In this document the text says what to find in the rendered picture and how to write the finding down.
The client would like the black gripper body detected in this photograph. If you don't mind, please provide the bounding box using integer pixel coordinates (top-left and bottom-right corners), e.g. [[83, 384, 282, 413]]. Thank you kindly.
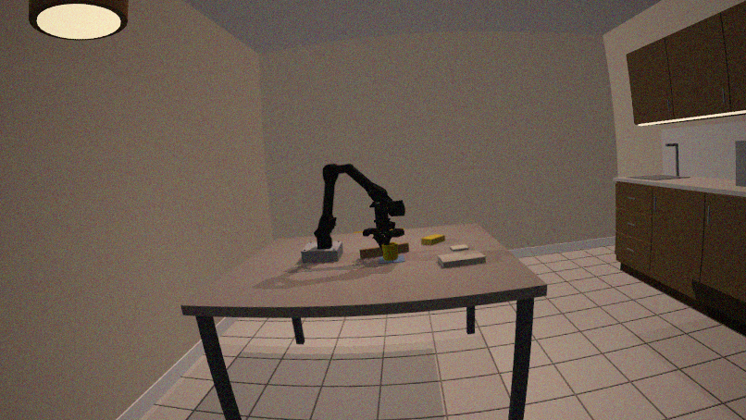
[[363, 216, 404, 238]]

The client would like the long wooden plank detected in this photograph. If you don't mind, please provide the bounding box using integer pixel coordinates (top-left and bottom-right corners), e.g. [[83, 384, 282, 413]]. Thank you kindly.
[[360, 242, 409, 259]]

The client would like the tan flat rectangular slab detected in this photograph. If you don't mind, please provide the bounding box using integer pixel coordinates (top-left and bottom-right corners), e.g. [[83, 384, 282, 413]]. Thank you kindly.
[[437, 251, 486, 268]]

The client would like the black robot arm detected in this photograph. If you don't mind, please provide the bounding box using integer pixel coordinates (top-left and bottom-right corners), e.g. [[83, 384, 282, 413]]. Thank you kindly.
[[314, 164, 405, 249]]

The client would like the yellow rectangular block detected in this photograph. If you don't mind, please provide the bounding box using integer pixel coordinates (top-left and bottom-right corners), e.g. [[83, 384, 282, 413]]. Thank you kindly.
[[421, 234, 445, 245]]

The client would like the yellow cup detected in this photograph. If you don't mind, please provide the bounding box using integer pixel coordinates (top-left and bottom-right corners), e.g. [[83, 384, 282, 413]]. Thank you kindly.
[[381, 242, 398, 260]]

